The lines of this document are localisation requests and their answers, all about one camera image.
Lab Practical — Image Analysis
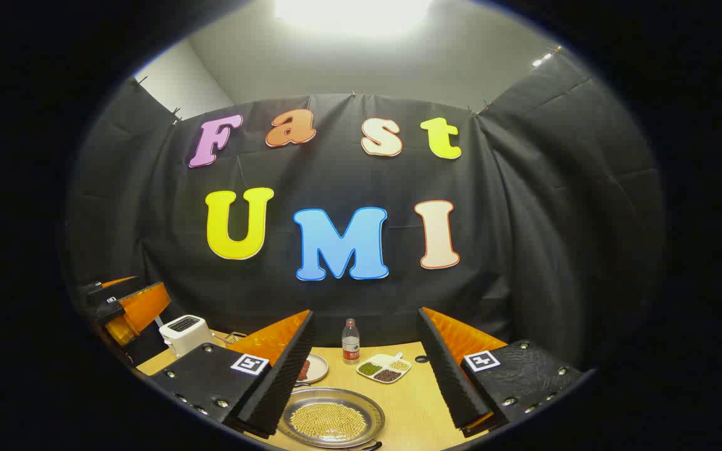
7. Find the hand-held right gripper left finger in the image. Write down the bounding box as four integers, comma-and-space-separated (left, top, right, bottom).
147, 309, 317, 439

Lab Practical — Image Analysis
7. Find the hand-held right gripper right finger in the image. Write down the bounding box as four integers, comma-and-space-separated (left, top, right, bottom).
417, 306, 589, 438

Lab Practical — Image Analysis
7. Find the steel pot with black handles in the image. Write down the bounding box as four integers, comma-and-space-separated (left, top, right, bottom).
277, 387, 386, 451

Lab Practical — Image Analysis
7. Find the white round plate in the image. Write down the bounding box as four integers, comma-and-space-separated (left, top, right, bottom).
295, 353, 330, 385

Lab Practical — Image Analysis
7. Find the white toaster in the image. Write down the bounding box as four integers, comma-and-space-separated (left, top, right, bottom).
159, 315, 215, 358

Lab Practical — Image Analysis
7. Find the white divided dish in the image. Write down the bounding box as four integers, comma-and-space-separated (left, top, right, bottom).
356, 352, 412, 384

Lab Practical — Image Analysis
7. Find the pile of soybeans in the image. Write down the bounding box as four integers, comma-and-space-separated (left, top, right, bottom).
290, 403, 368, 439

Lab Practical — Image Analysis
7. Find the clear plastic water bottle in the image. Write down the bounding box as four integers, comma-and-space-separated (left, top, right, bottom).
342, 318, 361, 366

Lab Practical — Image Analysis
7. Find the ceiling light panel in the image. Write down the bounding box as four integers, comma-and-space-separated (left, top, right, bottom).
272, 0, 435, 35

